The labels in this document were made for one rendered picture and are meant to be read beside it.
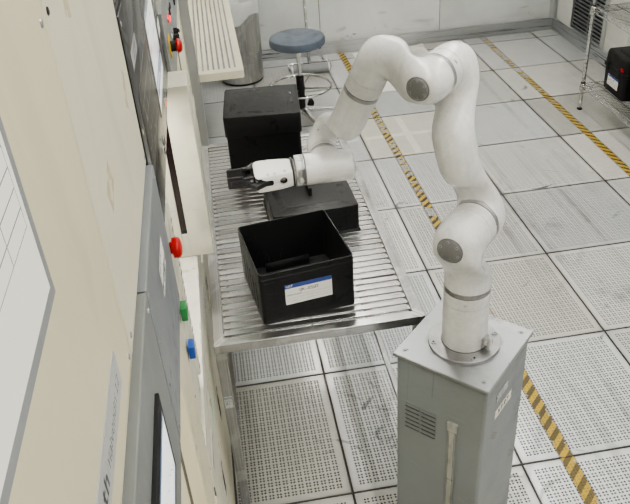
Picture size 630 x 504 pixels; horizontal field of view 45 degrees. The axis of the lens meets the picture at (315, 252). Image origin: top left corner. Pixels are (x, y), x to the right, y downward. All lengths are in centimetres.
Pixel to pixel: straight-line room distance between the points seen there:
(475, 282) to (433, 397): 37
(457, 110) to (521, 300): 187
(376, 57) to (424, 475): 122
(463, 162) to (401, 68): 26
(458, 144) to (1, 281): 138
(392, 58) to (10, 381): 137
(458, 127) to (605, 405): 162
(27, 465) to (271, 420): 249
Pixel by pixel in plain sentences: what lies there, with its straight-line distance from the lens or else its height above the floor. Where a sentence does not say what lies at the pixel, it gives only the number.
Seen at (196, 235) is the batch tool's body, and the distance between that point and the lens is 224.
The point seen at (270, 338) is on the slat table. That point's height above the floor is 76.
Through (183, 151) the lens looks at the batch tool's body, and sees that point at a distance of 211.
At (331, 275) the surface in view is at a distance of 211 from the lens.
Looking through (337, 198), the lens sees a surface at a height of 86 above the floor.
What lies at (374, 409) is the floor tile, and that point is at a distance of 295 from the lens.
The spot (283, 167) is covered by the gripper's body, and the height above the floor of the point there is 121.
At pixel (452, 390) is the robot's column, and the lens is 202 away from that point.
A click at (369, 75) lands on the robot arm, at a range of 177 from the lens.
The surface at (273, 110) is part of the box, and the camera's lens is 282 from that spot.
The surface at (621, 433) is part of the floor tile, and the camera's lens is 299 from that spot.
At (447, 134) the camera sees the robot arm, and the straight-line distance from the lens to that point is 173.
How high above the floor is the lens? 211
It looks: 34 degrees down
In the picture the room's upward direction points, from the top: 4 degrees counter-clockwise
